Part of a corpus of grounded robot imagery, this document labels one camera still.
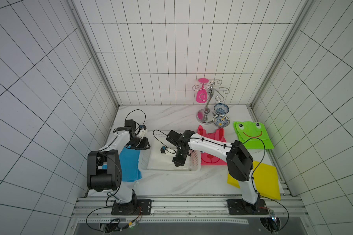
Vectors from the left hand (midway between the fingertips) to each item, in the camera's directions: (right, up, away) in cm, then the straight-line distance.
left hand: (145, 148), depth 89 cm
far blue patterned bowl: (+55, +26, +26) cm, 66 cm away
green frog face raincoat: (+73, +7, +12) cm, 74 cm away
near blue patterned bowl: (+53, +17, +19) cm, 58 cm away
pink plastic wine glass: (+39, +36, +22) cm, 57 cm away
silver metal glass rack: (+41, +20, +22) cm, 51 cm away
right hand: (+17, -9, -6) cm, 20 cm away
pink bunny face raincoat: (+49, +7, +10) cm, 50 cm away
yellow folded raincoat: (+70, -16, -7) cm, 72 cm away
